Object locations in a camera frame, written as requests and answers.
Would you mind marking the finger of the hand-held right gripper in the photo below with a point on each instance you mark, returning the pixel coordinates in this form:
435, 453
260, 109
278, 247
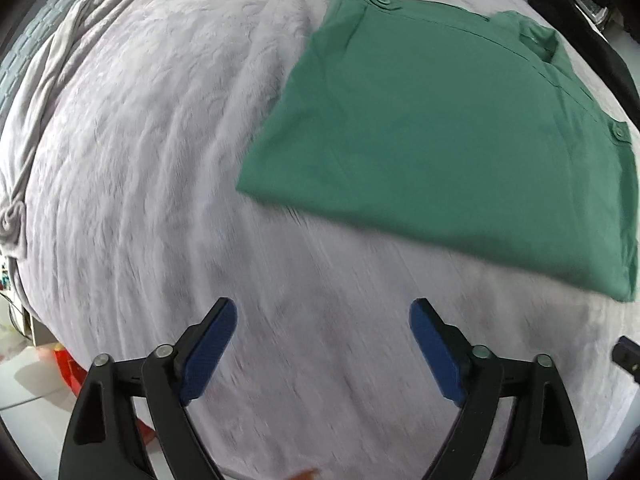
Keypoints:
629, 355

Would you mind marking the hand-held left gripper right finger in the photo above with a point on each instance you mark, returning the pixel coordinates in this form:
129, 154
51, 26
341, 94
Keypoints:
437, 355

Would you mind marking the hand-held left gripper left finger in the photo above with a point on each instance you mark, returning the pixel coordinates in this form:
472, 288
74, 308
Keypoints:
210, 355

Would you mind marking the green work jacket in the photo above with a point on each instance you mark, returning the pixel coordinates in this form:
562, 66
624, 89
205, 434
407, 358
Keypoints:
440, 160

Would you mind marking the red plastic stool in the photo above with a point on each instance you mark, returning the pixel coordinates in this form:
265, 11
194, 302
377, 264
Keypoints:
70, 367

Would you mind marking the lavender bed blanket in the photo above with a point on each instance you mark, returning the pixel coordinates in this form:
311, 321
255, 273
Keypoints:
165, 170

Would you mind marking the grey fleece blanket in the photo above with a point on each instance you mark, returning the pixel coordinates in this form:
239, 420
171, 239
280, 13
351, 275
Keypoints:
52, 67

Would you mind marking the black cloth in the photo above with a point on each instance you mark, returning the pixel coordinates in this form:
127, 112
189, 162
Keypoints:
580, 20

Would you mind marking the grey-blue quilted headboard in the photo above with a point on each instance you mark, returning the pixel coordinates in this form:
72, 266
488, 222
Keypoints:
27, 42

